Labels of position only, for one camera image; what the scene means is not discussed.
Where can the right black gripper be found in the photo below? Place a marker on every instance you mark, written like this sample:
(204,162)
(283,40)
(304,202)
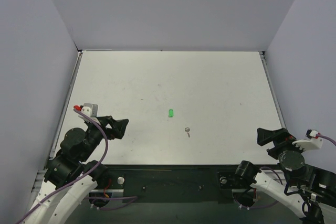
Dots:
(278,144)

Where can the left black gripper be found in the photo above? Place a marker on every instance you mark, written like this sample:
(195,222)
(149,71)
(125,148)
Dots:
(107,126)

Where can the green key tag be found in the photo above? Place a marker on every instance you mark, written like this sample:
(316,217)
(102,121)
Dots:
(171,113)

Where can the silver key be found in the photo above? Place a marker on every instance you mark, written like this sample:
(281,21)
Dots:
(187,130)

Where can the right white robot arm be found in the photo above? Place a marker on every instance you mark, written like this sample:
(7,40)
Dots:
(309,191)

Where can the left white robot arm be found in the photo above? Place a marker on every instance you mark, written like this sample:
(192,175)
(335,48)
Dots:
(70,176)

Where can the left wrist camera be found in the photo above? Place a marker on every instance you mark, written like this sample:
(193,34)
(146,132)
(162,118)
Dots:
(88,109)

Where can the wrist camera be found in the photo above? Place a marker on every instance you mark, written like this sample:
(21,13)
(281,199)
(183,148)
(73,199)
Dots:
(312,141)
(88,109)

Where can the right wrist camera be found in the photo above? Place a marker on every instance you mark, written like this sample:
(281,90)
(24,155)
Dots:
(312,141)

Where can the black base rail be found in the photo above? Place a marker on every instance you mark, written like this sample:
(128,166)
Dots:
(173,184)

